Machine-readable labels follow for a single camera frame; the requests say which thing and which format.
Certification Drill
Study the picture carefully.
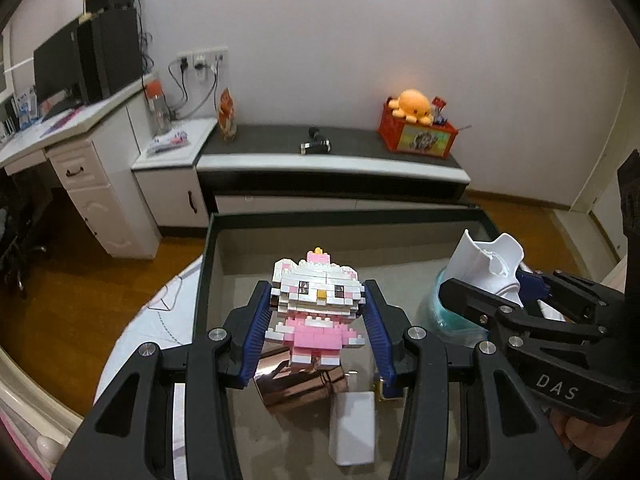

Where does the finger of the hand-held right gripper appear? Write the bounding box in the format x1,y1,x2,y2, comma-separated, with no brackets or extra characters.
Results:
437,277,531,341
517,267,626,311

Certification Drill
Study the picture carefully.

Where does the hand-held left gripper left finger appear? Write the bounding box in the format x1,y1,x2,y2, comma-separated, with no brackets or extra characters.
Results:
52,280,273,480

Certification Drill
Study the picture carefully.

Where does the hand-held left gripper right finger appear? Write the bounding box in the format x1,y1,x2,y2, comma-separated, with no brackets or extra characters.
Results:
362,279,593,480

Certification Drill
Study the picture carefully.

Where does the pink white block cat figure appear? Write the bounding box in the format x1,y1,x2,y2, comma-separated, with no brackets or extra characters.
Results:
264,247,367,371

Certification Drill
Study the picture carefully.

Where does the rose gold metal cup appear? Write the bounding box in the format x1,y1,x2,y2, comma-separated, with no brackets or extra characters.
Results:
254,342,349,415

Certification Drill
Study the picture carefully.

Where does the white power adapter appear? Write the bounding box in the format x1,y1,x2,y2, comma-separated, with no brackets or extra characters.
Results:
329,391,377,466

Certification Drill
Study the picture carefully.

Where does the pink box with black rim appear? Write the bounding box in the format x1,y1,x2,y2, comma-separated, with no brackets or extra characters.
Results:
191,204,531,480

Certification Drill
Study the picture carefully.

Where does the person's right hand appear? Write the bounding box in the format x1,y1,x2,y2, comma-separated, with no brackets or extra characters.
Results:
547,407,621,461

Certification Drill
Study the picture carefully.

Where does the white side cabinet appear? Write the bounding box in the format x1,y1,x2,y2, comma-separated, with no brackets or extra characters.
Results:
131,116,218,228

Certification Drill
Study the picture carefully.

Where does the low black-top cabinet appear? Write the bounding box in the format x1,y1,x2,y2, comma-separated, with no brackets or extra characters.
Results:
196,122,472,216

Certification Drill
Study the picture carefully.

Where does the red orange crate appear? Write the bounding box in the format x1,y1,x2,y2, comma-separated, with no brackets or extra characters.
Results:
377,101,460,160

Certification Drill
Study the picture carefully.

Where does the black silver gadget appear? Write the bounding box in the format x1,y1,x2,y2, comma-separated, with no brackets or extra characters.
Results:
300,127,332,156

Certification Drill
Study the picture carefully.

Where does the orange octopus plush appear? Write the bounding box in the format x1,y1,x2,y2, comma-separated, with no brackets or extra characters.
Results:
389,89,434,125

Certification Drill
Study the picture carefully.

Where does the orange figurine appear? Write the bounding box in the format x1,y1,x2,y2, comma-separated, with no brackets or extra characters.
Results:
216,86,239,142

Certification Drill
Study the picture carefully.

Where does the white desk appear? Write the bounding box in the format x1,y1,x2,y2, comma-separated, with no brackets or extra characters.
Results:
0,72,161,261

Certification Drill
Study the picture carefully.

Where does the clear bottle with orange cap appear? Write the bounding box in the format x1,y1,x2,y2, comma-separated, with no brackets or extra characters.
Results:
145,80,172,136

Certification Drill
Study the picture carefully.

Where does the black office chair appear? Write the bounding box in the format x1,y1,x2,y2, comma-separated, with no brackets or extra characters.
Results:
0,175,51,301

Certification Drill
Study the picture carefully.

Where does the black keyboard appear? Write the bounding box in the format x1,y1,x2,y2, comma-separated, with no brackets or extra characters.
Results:
42,100,84,121

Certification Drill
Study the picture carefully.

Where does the black computer tower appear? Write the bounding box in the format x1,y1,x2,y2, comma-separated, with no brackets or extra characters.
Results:
77,7,146,104

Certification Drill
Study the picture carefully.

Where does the black computer monitor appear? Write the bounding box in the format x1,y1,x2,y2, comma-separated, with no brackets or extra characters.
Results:
32,15,85,107

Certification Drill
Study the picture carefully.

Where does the white bed frame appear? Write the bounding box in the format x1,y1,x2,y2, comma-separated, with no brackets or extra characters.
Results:
0,350,86,480

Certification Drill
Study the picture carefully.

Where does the black power cable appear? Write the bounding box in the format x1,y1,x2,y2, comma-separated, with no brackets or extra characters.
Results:
167,57,221,122

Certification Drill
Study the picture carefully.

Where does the white wall socket strip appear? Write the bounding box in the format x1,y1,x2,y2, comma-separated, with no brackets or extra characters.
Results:
176,46,229,64

